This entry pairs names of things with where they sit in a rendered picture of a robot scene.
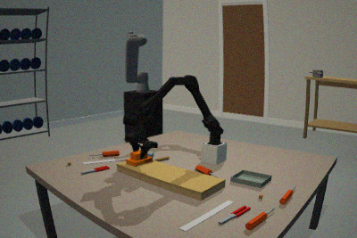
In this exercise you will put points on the orange-handled awl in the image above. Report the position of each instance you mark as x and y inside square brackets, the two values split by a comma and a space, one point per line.
[286, 196]
[109, 153]
[257, 220]
[204, 170]

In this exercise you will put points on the tan floor panel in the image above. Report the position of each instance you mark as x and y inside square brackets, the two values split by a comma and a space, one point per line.
[178, 180]

